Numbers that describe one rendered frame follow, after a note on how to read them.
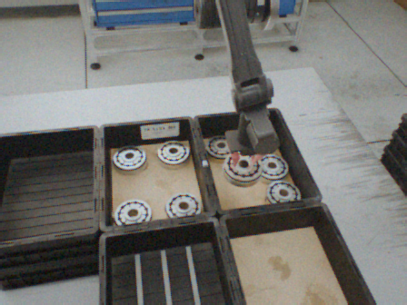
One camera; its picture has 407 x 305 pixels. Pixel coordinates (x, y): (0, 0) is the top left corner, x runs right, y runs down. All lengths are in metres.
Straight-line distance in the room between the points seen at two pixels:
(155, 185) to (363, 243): 0.68
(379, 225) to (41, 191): 1.08
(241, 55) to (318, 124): 0.95
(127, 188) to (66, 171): 0.21
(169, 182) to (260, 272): 0.39
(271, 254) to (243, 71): 0.53
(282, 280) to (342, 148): 0.72
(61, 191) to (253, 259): 0.60
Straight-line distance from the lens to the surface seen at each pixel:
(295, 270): 1.08
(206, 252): 1.07
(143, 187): 1.20
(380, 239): 1.39
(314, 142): 1.59
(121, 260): 1.08
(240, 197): 1.18
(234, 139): 0.93
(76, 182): 1.25
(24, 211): 1.23
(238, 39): 0.77
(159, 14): 3.02
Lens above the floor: 1.77
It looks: 47 degrees down
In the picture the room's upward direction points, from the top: 4 degrees clockwise
